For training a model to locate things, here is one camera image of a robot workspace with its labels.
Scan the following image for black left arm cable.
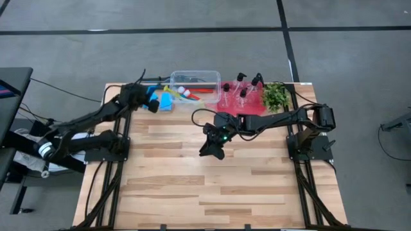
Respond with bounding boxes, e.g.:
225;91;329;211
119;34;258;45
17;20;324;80
101;69;147;107

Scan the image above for black beam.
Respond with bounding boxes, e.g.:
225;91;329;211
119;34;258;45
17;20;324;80
0;131;86;174

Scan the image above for green dish brush yellow bristles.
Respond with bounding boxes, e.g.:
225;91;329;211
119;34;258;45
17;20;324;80
162;85;206;104

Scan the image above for white plastic bag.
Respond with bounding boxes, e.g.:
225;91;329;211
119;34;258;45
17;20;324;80
12;128;86;180

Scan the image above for laptop screen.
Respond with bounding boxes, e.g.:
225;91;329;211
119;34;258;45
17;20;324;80
0;79;16;99

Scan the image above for red dish brush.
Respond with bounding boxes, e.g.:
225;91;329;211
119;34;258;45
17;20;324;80
182;89;202;101
177;85;215;95

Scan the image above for clear pump soap bottle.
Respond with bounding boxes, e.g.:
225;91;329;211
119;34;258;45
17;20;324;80
220;82;234;108
246;73;265;101
231;72;248;96
234;87;250;114

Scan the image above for green plant in white pot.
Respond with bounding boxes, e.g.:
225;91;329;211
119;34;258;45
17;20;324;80
261;81;292;114

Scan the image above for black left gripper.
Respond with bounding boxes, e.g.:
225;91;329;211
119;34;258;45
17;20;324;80
120;81;161;114

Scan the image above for clear plastic bin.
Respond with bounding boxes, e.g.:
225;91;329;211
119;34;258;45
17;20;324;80
169;69;222;104

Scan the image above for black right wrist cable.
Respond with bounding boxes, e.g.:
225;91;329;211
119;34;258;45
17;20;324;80
191;108;225;128

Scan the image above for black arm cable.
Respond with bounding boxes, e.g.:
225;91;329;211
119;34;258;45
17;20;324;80
101;69;147;107
274;80;329;112

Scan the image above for black floor cable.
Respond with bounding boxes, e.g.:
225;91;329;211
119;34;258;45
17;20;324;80
377;123;411;162
30;78;103;104

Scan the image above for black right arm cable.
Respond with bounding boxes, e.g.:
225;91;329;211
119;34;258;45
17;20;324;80
274;80;329;112

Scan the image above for black side desk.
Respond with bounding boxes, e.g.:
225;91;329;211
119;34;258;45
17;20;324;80
0;66;35;193

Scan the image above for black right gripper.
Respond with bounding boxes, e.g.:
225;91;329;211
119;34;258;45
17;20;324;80
198;112;241;161

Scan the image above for pink plastic tray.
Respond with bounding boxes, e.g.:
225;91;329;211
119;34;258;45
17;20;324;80
205;81;267;117

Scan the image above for grey chair base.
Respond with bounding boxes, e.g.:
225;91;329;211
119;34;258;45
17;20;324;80
380;110;411;132

